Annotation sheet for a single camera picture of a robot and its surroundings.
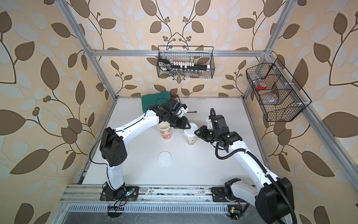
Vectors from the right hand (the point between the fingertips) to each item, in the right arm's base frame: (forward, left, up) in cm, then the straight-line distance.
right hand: (195, 133), depth 80 cm
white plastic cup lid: (0, +3, +1) cm, 3 cm away
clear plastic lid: (-8, +20, -16) cm, 27 cm away
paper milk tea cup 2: (+4, +18, -1) cm, 19 cm away
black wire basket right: (+12, -46, +16) cm, 51 cm away
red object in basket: (+21, -40, +16) cm, 48 cm away
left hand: (+5, +5, +1) cm, 7 cm away
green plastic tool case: (+41, +35, -13) cm, 55 cm away
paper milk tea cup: (0, +3, -9) cm, 9 cm away
